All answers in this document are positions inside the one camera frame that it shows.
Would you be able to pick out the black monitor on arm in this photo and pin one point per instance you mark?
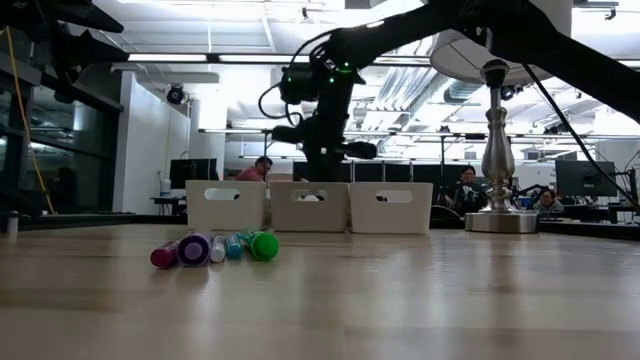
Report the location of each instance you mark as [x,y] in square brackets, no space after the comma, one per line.
[585,178]

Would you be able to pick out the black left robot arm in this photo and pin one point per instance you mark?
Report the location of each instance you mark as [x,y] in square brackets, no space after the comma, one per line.
[17,12]

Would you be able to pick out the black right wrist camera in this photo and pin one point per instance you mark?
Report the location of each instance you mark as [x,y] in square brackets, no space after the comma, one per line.
[297,85]

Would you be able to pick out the teal capped thin marker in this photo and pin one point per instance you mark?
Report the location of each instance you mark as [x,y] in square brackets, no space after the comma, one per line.
[234,248]

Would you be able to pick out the white plastic bottle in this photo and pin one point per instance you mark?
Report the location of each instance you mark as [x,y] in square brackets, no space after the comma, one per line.
[165,189]

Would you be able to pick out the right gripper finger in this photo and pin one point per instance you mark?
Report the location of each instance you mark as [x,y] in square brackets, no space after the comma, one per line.
[334,170]
[316,167]

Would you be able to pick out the white barrel thin marker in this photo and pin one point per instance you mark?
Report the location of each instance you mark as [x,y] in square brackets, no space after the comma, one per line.
[218,252]

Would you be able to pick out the white plastic bin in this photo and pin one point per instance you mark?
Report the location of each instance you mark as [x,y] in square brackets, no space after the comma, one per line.
[225,212]
[390,217]

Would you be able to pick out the black round ceiling spotlight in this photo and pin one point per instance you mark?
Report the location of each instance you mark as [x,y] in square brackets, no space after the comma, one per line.
[175,94]

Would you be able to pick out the long ceiling light strip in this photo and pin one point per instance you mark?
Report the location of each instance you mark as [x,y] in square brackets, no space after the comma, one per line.
[165,58]

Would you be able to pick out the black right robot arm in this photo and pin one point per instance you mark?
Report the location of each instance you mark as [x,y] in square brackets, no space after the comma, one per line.
[550,45]

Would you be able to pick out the dark office desk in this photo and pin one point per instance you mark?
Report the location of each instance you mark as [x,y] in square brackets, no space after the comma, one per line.
[167,199]

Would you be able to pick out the purple highlighter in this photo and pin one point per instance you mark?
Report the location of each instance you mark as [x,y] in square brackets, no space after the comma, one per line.
[194,250]

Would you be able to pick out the black metal gantry frame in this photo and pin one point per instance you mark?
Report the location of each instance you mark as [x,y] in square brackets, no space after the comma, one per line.
[235,131]

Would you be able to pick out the silver table lamp white shade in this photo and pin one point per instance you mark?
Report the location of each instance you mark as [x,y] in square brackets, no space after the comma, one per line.
[497,150]

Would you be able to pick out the dark office monitor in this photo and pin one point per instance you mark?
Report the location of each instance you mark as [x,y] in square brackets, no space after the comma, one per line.
[299,172]
[368,172]

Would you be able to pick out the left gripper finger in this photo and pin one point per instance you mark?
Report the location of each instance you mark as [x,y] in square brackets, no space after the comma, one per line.
[95,48]

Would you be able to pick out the person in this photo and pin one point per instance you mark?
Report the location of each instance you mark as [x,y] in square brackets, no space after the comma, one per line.
[252,174]
[547,204]
[465,192]

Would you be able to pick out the green highlighter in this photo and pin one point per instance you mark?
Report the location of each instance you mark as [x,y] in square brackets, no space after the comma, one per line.
[264,246]

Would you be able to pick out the black computer monitor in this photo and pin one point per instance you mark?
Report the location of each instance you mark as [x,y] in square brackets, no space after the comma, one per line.
[192,173]

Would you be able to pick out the small white cylinder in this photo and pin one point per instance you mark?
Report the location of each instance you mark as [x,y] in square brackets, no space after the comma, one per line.
[13,225]

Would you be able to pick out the magenta thin marker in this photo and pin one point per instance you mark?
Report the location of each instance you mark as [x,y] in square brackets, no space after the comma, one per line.
[164,256]

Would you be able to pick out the grey plastic bin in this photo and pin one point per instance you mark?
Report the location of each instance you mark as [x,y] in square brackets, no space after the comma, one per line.
[309,215]

